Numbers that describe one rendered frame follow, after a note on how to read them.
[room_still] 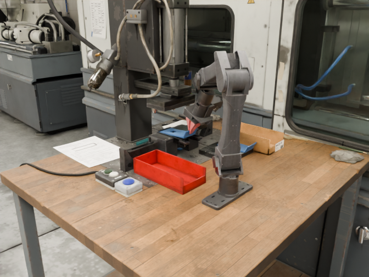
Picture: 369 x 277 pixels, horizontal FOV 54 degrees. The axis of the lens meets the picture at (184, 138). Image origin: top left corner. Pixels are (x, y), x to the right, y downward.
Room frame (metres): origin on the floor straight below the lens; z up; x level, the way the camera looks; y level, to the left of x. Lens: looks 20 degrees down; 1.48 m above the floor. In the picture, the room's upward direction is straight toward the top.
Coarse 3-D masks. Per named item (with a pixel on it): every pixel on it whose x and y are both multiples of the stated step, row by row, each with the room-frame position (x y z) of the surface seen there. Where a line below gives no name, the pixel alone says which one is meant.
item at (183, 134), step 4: (172, 128) 1.46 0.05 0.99; (164, 132) 1.40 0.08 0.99; (168, 132) 1.40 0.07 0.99; (172, 132) 1.40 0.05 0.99; (176, 132) 1.39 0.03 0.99; (180, 132) 1.39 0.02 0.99; (184, 132) 1.39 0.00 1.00; (188, 132) 1.33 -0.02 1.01; (176, 136) 1.35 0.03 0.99; (180, 136) 1.34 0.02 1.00; (184, 136) 1.33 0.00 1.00; (188, 136) 1.35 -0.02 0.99
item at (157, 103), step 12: (144, 84) 1.49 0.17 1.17; (156, 84) 1.46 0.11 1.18; (168, 84) 1.50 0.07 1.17; (180, 84) 1.45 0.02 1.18; (156, 96) 1.42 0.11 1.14; (168, 96) 1.38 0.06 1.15; (180, 96) 1.41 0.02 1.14; (192, 96) 1.44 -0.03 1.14; (156, 108) 1.35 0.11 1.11; (168, 108) 1.33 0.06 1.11
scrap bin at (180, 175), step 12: (144, 156) 1.25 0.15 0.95; (156, 156) 1.29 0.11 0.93; (168, 156) 1.25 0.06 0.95; (144, 168) 1.17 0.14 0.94; (156, 168) 1.12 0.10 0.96; (168, 168) 1.24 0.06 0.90; (180, 168) 1.21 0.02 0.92; (192, 168) 1.17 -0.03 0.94; (204, 168) 1.13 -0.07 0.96; (156, 180) 1.13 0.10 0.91; (168, 180) 1.09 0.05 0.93; (180, 180) 1.05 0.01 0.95; (192, 180) 1.14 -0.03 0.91; (204, 180) 1.12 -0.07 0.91; (180, 192) 1.05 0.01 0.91
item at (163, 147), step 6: (198, 132) 1.47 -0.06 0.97; (186, 138) 1.41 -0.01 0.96; (162, 144) 1.34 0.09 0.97; (168, 144) 1.33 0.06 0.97; (174, 144) 1.36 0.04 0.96; (192, 144) 1.44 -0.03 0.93; (162, 150) 1.34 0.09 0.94; (168, 150) 1.33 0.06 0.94; (174, 150) 1.36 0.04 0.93; (186, 150) 1.43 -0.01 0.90
